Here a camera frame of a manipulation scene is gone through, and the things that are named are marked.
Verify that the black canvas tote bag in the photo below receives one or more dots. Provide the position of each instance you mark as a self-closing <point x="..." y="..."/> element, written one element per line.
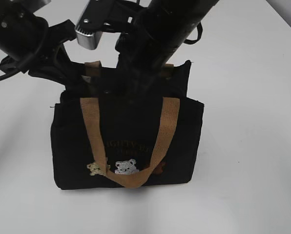
<point x="100" y="139"/>

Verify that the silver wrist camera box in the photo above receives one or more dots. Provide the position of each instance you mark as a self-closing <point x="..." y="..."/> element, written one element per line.
<point x="94" y="21"/>

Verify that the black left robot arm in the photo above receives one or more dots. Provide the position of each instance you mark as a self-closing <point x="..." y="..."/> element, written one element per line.
<point x="14" y="10"/>

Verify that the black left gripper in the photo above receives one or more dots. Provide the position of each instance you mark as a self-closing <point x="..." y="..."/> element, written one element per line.
<point x="36" y="48"/>

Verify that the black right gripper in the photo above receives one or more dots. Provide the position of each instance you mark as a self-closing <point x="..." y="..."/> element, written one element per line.
<point x="136" y="68"/>

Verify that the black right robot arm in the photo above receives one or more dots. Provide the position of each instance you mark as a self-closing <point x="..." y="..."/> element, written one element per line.
<point x="150" y="35"/>

